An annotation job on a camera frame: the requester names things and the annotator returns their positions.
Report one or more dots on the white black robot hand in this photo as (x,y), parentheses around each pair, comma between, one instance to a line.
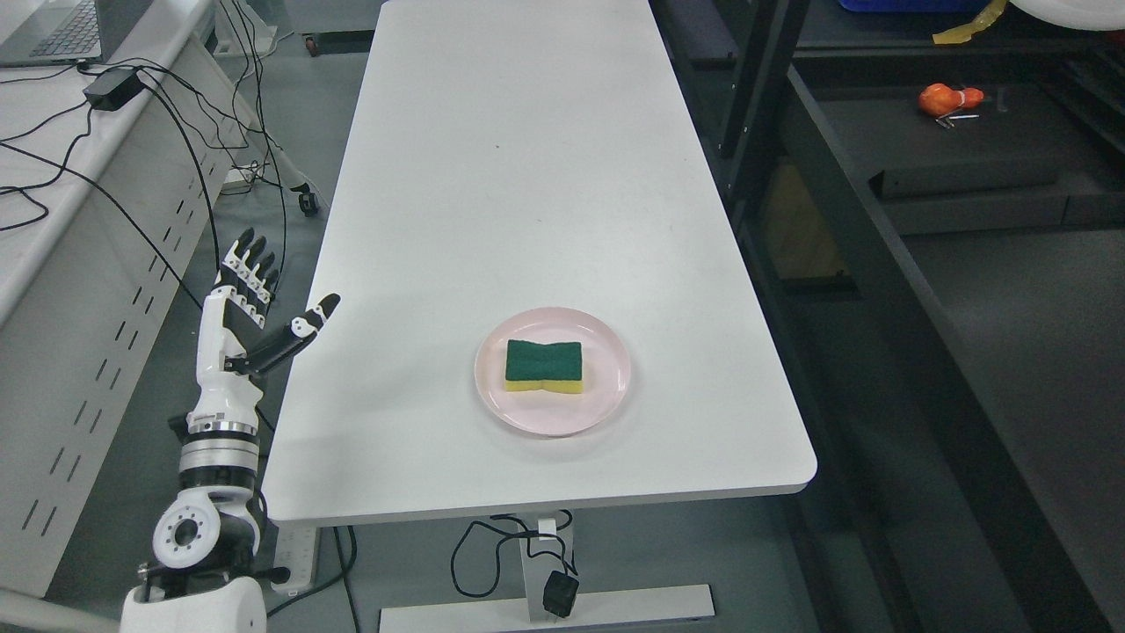
(234,350)

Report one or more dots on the green yellow sponge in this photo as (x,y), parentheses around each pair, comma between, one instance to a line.
(556,367)

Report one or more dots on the black metal shelf rack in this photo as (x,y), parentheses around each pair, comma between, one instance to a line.
(946,295)

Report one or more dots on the white power strip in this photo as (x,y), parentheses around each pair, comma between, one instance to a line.
(297,550)

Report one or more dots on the white side desk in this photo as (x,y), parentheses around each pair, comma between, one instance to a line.
(90,265)

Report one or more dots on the black power brick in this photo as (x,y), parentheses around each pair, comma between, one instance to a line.
(113,88)

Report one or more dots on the white table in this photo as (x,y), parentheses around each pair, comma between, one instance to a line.
(504,156)

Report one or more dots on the pink plate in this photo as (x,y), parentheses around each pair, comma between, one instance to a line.
(607,373)

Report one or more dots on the black power adapter under table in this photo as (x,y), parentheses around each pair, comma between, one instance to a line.
(559,594)

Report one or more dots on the grey laptop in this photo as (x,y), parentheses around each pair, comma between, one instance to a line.
(46,33)

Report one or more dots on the blue plastic bin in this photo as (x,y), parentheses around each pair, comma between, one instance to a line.
(912,6)

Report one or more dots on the orange toy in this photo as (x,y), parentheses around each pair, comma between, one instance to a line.
(939,100)

